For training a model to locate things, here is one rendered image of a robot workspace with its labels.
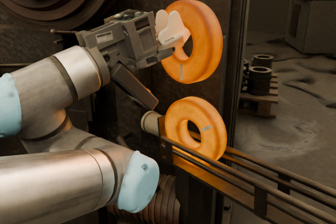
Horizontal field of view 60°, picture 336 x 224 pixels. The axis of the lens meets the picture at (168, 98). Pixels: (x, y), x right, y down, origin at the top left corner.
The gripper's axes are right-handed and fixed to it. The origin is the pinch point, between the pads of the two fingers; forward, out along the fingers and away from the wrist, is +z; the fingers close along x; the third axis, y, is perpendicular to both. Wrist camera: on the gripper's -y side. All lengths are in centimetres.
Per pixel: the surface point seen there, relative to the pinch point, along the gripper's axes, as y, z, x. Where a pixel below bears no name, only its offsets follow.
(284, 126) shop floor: -128, 124, 60
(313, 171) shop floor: -119, 87, 18
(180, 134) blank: -22.6, -5.1, 2.7
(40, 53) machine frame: -9, -14, 60
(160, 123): -20.8, -6.6, 7.9
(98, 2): 5.2, -1.5, 30.8
